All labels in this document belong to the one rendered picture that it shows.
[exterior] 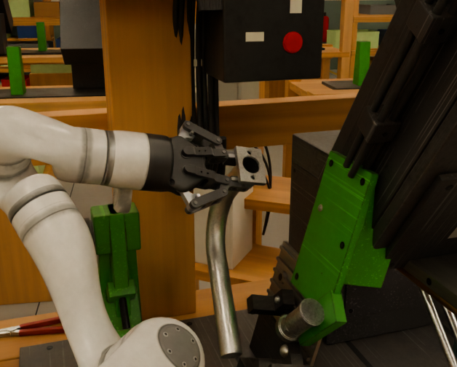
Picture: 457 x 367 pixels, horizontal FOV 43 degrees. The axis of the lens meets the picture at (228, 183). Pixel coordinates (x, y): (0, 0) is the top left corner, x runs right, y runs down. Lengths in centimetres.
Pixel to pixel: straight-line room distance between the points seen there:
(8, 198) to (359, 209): 42
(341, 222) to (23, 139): 41
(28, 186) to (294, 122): 67
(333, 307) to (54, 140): 41
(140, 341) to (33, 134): 27
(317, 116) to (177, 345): 73
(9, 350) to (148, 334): 58
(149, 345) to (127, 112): 52
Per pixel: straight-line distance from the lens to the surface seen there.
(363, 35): 824
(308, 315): 79
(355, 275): 81
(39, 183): 67
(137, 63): 100
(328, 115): 123
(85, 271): 65
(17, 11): 778
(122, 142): 73
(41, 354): 108
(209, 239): 88
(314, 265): 84
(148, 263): 111
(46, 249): 65
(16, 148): 69
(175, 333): 61
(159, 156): 73
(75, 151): 71
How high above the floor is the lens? 149
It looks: 19 degrees down
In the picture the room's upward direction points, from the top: straight up
